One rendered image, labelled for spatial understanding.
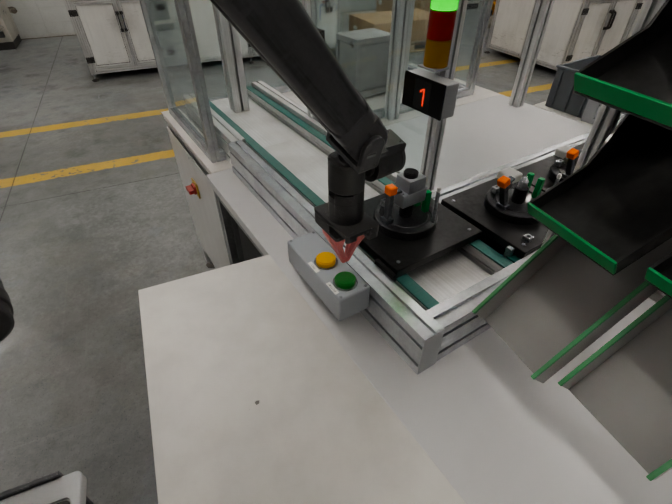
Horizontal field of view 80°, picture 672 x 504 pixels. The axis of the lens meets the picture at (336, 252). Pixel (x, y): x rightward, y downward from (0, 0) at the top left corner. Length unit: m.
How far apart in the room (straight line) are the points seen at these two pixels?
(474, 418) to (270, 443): 0.33
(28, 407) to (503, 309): 1.84
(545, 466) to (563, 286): 0.27
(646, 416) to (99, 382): 1.84
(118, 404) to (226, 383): 1.18
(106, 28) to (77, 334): 4.16
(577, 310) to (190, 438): 0.62
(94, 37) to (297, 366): 5.30
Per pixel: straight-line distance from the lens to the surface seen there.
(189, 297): 0.93
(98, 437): 1.87
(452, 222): 0.93
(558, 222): 0.56
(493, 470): 0.72
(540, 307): 0.68
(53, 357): 2.21
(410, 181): 0.83
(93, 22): 5.76
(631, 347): 0.67
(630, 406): 0.66
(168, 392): 0.79
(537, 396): 0.81
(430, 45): 0.90
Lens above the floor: 1.49
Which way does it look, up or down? 40 degrees down
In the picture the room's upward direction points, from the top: straight up
